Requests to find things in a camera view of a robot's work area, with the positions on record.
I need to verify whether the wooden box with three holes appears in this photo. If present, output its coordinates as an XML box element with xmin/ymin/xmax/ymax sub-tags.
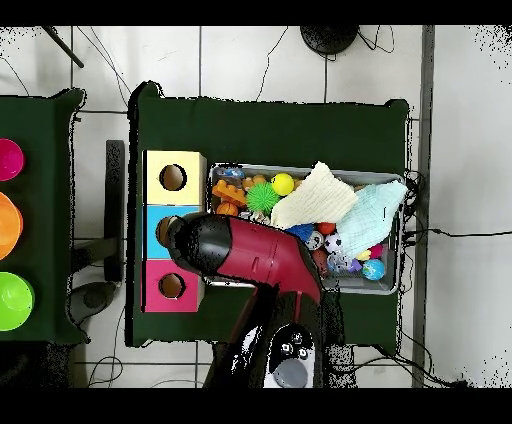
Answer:
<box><xmin>141</xmin><ymin>149</ymin><xmax>208</xmax><ymax>314</ymax></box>

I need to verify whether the silver mesh bin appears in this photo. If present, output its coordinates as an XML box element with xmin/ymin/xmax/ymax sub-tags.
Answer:
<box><xmin>202</xmin><ymin>161</ymin><xmax>407</xmax><ymax>296</ymax></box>

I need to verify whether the large green spiky ball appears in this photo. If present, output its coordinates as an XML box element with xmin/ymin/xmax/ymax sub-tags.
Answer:
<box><xmin>244</xmin><ymin>181</ymin><xmax>281</xmax><ymax>215</ymax></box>

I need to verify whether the orange toy basketball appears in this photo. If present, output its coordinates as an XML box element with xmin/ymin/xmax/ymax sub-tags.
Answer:
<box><xmin>215</xmin><ymin>200</ymin><xmax>240</xmax><ymax>218</ymax></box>

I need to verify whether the long orange toy block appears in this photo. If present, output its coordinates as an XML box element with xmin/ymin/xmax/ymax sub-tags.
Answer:
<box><xmin>211</xmin><ymin>178</ymin><xmax>248</xmax><ymax>208</ymax></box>

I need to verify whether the yellow ball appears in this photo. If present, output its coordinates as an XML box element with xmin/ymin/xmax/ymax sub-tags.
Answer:
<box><xmin>270</xmin><ymin>172</ymin><xmax>296</xmax><ymax>197</ymax></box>

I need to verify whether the cream waffle cloth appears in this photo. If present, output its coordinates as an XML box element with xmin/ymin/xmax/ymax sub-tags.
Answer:
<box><xmin>269</xmin><ymin>160</ymin><xmax>359</xmax><ymax>230</ymax></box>

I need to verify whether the dark green table cloth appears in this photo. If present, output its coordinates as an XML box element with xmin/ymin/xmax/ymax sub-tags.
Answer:
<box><xmin>125</xmin><ymin>80</ymin><xmax>411</xmax><ymax>348</ymax></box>

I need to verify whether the mint waffle cloth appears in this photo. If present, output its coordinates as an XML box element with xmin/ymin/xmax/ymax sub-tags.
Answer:
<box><xmin>335</xmin><ymin>179</ymin><xmax>409</xmax><ymax>259</ymax></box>

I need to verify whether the blue globe ball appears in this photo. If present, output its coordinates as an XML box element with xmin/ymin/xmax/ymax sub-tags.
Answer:
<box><xmin>361</xmin><ymin>258</ymin><xmax>386</xmax><ymax>281</ymax></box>

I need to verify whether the black flat bar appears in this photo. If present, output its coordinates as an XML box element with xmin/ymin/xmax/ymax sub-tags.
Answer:
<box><xmin>103</xmin><ymin>139</ymin><xmax>126</xmax><ymax>283</ymax></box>

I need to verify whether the grey stand foot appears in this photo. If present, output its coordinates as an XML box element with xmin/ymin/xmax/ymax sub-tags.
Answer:
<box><xmin>65</xmin><ymin>280</ymin><xmax>118</xmax><ymax>326</ymax></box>

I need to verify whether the black round stand base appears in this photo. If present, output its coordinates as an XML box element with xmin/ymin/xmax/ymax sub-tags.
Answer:
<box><xmin>299</xmin><ymin>25</ymin><xmax>360</xmax><ymax>56</ymax></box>

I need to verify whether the green cloth side table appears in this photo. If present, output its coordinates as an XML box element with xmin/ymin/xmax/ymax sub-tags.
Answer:
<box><xmin>0</xmin><ymin>88</ymin><xmax>90</xmax><ymax>346</ymax></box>

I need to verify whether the orange bowl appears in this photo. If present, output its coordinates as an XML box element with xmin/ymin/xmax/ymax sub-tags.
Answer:
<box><xmin>0</xmin><ymin>191</ymin><xmax>24</xmax><ymax>262</ymax></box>

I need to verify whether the pink bowl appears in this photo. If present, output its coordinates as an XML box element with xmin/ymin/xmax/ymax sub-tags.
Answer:
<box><xmin>0</xmin><ymin>138</ymin><xmax>26</xmax><ymax>182</ymax></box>

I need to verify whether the black rod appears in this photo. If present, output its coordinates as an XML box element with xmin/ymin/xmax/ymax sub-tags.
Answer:
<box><xmin>40</xmin><ymin>25</ymin><xmax>86</xmax><ymax>69</ymax></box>

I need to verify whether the green bowl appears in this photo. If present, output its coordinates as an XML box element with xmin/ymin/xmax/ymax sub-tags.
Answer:
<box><xmin>0</xmin><ymin>271</ymin><xmax>36</xmax><ymax>332</ymax></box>

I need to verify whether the black power cable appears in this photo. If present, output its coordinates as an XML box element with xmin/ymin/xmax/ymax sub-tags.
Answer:
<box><xmin>401</xmin><ymin>226</ymin><xmax>512</xmax><ymax>241</ymax></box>

